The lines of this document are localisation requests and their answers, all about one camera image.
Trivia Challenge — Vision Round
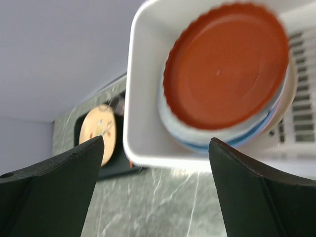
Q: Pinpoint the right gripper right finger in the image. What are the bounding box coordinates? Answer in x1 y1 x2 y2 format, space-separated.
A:
209 138 316 237

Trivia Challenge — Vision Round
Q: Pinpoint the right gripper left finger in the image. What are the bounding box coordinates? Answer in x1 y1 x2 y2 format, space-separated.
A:
0 136 104 237

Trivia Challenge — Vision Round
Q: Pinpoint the light blue plate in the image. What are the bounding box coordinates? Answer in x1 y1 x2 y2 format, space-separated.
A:
173 103 279 154

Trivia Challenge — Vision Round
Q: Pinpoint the pink plate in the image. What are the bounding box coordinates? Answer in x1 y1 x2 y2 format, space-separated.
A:
265 99 282 131

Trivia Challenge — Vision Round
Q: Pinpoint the cream green leaf plate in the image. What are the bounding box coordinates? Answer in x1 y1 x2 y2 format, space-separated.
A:
260 56 298 135

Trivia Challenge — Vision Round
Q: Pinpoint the red-black lacquer plate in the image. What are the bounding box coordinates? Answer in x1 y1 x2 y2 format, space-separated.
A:
163 2 289 130

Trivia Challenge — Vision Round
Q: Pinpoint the black serving tray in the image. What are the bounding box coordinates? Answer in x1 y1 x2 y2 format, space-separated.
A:
74 100 143 180

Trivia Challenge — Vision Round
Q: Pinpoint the beige bird-pattern plate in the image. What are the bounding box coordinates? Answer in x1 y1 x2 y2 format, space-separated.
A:
79 104 117 166

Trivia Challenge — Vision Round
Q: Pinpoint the clear drinking glass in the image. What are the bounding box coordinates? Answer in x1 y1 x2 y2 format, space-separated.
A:
98 91 125 116

